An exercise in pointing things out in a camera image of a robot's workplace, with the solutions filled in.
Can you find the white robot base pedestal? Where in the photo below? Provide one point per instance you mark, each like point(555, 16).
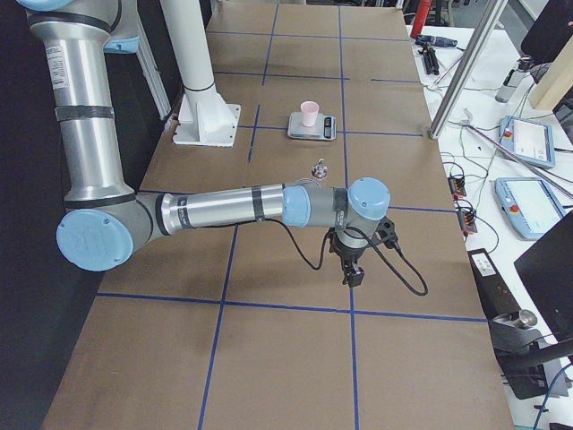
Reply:
point(204, 118)

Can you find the blue folded umbrella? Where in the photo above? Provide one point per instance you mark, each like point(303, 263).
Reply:
point(435, 41)

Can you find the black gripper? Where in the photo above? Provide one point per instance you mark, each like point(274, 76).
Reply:
point(345, 254)

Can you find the near teach pendant tablet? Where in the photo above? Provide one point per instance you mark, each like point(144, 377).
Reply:
point(529, 204)

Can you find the teach pendant tablet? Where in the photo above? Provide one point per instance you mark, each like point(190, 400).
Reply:
point(529, 204)
point(529, 140)

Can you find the clear glass sauce bottle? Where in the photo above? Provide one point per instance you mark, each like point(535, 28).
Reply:
point(320, 170)

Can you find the black folded tripod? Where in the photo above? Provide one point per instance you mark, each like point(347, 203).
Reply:
point(430, 60)

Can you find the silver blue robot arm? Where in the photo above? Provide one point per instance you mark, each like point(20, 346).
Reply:
point(105, 220)

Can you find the long metal rod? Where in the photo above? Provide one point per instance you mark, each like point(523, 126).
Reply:
point(536, 171)

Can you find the red cylinder bottle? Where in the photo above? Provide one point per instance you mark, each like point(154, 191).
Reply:
point(422, 11)

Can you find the black monitor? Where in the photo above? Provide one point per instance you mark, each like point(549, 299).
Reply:
point(546, 272)

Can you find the far teach pendant tablet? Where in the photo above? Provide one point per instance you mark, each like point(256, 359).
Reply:
point(529, 140)

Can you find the silver digital kitchen scale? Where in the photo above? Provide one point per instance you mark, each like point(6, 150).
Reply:
point(324, 128)

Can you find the pink plastic cup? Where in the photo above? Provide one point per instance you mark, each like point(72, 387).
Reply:
point(309, 111)

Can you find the aluminium frame post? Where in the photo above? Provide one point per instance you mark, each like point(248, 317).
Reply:
point(474, 49)

